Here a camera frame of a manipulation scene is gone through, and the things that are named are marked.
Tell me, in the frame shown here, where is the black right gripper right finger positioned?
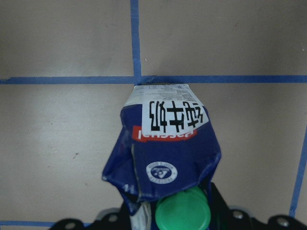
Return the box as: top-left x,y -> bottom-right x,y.
208,183 -> 307,230

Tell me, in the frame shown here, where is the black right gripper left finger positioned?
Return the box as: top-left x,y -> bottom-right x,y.
49,203 -> 132,230

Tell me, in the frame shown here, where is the blue white milk carton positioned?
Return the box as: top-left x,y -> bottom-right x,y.
102,84 -> 221,230

